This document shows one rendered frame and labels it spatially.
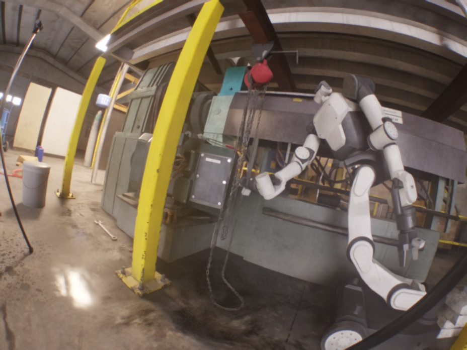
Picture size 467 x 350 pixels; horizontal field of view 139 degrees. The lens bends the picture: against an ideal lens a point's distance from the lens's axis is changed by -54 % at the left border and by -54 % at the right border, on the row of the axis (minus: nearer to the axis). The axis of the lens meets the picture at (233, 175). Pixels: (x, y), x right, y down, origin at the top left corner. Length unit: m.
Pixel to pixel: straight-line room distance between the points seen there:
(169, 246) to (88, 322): 0.74
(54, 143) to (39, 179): 4.74
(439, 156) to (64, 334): 2.43
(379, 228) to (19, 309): 2.04
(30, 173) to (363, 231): 2.33
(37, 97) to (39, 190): 4.96
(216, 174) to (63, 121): 5.97
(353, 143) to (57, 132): 6.69
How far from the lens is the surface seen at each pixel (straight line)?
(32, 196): 2.01
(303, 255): 1.54
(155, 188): 0.90
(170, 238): 1.29
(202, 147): 1.29
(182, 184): 1.20
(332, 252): 1.53
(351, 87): 0.95
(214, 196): 1.21
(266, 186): 0.91
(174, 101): 0.93
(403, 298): 1.09
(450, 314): 1.59
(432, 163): 1.84
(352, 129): 0.95
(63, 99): 6.73
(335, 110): 0.96
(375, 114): 0.89
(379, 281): 1.06
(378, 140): 0.85
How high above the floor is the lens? 0.66
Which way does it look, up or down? 1 degrees up
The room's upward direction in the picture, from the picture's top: 13 degrees clockwise
